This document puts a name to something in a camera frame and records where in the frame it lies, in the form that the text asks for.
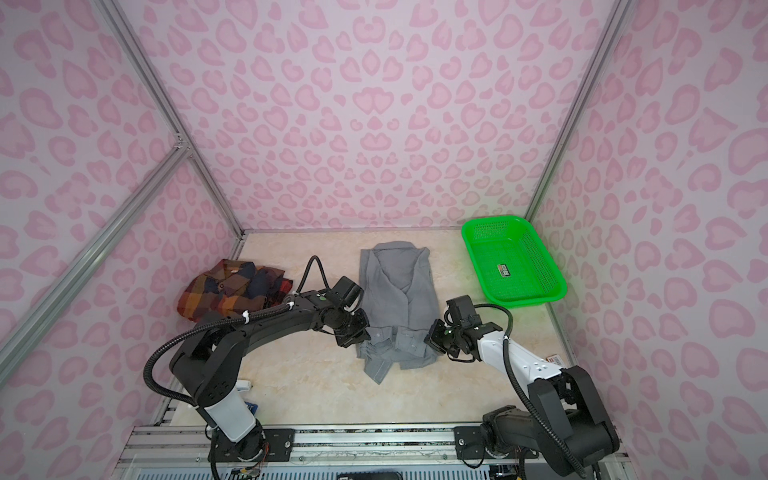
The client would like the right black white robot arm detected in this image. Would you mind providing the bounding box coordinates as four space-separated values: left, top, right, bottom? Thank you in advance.
425 296 620 479

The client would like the folded plaid flannel shirt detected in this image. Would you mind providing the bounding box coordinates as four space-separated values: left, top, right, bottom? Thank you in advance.
177 259 293 322

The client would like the grey long sleeve shirt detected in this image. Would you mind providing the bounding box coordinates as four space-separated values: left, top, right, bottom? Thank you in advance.
357 241 441 384

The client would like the left corner aluminium post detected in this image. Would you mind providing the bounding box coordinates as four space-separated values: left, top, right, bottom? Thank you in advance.
93 0 246 239

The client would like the right black corrugated cable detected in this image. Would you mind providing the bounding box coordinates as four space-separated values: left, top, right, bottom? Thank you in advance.
473 302 589 480

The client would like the corner aluminium post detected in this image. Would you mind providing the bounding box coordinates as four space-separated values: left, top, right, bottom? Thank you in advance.
524 0 637 223
93 0 246 239

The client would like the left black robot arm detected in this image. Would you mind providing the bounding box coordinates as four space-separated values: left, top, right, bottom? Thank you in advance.
170 276 370 460

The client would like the green plastic basket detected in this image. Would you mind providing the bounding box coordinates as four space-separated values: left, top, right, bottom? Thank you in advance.
461 215 567 309

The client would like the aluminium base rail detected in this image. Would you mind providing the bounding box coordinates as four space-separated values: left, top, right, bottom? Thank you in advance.
112 423 557 479

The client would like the small white device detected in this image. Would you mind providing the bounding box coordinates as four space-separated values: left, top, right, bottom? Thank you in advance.
235 379 252 393

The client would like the right corner aluminium post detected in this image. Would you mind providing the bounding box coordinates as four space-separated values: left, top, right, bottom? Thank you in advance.
524 0 637 223

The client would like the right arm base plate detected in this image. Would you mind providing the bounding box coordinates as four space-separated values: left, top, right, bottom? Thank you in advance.
452 423 540 462

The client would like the red white label card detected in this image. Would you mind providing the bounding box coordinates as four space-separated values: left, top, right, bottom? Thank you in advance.
546 354 565 367

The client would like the diagonal aluminium frame bar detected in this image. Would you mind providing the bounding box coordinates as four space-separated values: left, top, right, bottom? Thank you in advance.
1 142 189 385

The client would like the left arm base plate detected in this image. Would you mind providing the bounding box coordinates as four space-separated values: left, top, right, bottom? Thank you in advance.
208 426 295 463

